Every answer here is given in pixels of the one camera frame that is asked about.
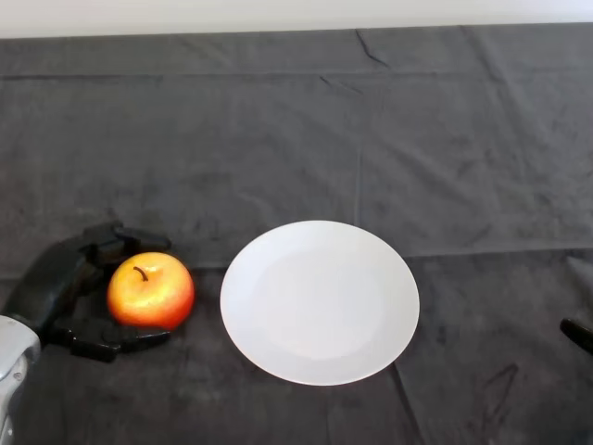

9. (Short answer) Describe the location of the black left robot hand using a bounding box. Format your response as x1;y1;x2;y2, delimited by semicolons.
1;222;173;364

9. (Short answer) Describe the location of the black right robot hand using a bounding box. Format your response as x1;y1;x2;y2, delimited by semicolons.
559;318;593;357

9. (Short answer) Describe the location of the red yellow apple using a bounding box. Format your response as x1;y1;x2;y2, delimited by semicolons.
107;251;196;332

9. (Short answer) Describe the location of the white round plate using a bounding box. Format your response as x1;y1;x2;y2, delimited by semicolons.
220;220;421;387

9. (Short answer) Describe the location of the black table cloth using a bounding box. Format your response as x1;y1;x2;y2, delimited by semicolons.
0;22;593;445

